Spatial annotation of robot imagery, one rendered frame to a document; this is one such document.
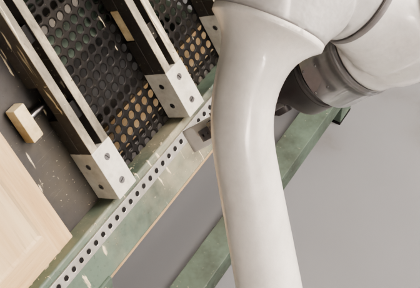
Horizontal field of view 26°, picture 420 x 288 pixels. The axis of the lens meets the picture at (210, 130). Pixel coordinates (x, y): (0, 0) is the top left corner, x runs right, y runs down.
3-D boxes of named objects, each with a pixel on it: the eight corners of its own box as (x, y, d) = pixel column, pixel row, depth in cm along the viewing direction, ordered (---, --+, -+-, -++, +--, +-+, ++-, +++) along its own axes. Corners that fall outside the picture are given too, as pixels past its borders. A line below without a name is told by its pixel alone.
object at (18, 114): (25, 143, 183) (34, 143, 181) (4, 112, 179) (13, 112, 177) (35, 134, 185) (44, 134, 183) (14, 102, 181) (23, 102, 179)
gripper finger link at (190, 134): (232, 132, 107) (229, 135, 106) (197, 150, 112) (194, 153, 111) (219, 110, 106) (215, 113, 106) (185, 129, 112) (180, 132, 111)
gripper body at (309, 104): (329, 25, 97) (272, 57, 104) (284, 53, 91) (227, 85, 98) (364, 85, 97) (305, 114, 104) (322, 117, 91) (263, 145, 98)
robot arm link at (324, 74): (317, 24, 87) (277, 48, 91) (365, 107, 87) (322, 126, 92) (365, -5, 93) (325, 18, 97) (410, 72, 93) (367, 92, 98)
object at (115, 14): (126, 41, 204) (135, 40, 202) (109, 12, 200) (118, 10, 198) (134, 34, 205) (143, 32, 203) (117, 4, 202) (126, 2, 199)
